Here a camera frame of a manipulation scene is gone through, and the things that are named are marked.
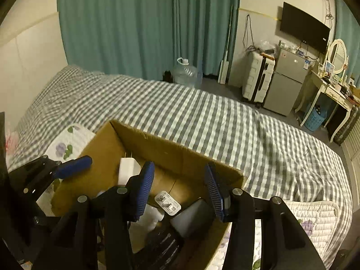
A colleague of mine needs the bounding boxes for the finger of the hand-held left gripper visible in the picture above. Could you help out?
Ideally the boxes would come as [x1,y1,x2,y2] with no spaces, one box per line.
[8,155,93,203]

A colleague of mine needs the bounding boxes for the dark wall cables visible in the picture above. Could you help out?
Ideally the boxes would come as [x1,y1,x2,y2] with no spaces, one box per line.
[243,14,255,52]

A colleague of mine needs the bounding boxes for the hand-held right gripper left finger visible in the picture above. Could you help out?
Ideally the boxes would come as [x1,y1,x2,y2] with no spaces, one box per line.
[32,161,156,270]

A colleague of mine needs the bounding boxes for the white labelled adapter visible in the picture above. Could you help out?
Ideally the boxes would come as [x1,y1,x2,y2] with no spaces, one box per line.
[155,190,181,216]

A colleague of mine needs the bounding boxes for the white suitcase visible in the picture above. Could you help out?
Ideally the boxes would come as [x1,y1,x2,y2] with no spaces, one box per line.
[242,51,275,109]

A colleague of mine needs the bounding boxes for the clear water jug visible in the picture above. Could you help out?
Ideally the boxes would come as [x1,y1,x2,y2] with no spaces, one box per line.
[170,57,203,88]

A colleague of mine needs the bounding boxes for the white oval mirror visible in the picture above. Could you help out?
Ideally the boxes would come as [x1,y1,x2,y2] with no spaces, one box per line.
[326,38,349,75]

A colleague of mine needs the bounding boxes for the white floral quilt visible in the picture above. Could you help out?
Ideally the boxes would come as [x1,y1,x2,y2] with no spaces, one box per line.
[36,122,342,270]

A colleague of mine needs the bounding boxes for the dark suitcase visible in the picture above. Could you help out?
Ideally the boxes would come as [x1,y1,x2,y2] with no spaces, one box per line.
[336,110,360,145]

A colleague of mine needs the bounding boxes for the grey small fridge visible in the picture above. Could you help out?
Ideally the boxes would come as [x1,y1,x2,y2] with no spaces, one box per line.
[263,46,310,116]

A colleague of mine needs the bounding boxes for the black block charger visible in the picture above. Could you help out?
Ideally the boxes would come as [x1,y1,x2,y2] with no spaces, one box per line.
[170,198,218,239]

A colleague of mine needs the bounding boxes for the white dressing table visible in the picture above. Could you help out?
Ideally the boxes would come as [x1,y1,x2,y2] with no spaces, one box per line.
[294,70,360,144]

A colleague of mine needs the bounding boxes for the white plug charger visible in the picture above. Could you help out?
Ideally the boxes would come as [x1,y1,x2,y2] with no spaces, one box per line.
[118,152,141,185]

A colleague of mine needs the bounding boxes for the black wall television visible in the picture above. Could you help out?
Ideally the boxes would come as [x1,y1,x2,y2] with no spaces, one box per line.
[280,2,331,54]

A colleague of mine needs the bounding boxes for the clear plastic bag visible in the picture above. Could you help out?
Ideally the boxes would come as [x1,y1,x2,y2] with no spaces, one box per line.
[254,39,277,53]

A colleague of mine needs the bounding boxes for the white louvred wardrobe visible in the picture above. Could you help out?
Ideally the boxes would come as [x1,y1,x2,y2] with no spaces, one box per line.
[342,129,360,175]

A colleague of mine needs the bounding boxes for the blue plastic basket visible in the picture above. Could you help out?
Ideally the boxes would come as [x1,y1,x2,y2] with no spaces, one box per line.
[304,104,328,132]

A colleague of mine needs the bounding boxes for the white plastic bottle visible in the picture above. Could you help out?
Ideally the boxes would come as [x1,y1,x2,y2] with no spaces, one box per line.
[143,204,165,231]

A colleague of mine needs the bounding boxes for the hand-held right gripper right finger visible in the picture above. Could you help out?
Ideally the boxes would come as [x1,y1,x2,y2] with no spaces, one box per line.
[204,162,327,270]

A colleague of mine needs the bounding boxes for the teal curtain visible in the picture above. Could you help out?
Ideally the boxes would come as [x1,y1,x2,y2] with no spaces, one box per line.
[333,0,360,85]
[169,0,241,76]
[57,0,175,81]

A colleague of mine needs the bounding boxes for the white mop pole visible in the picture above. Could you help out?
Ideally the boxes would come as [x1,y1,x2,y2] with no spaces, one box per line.
[218,4,234,85]

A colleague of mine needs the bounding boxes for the grey checked bed sheet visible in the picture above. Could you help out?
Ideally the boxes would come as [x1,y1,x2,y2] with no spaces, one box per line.
[6,65,353,262]

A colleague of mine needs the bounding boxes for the cardboard box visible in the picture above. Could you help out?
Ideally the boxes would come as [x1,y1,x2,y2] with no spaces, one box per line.
[52,119,245,270]

